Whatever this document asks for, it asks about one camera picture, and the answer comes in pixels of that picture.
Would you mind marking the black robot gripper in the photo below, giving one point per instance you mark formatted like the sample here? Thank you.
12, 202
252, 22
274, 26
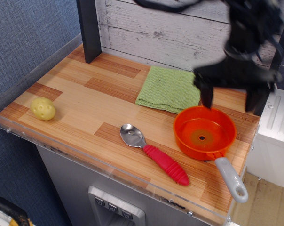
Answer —
236, 70

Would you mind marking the orange pan with grey handle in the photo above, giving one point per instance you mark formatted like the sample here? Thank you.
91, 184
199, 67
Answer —
207, 134

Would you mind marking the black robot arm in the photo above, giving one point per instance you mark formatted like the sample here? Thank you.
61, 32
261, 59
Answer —
253, 22

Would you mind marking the white ribbed toy sink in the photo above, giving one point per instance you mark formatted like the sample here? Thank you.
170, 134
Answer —
272, 119

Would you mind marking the green folded cloth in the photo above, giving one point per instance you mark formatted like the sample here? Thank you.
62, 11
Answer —
169, 90

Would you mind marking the clear acrylic table guard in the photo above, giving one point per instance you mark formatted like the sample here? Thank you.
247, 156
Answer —
92, 102

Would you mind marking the silver dispenser button panel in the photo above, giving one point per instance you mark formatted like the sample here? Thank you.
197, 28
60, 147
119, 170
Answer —
110, 210

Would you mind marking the grey toy kitchen cabinet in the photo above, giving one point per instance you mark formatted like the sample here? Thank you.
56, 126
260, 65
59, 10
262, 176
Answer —
72, 180

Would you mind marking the yellow toy potato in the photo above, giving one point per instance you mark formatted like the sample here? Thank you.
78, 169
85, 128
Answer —
43, 108

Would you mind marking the yellow object at bottom left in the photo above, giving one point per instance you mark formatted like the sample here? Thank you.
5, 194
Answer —
20, 222

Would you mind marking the black right upright post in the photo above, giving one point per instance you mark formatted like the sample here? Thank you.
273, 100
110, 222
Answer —
283, 35

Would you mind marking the black upright post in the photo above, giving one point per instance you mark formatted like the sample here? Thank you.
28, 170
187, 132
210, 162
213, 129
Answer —
89, 29
283, 35

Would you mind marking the metal spoon with red handle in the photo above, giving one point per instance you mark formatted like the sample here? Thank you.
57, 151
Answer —
133, 137

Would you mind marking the black left upright post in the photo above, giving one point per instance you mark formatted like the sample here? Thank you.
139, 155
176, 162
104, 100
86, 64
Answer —
89, 29

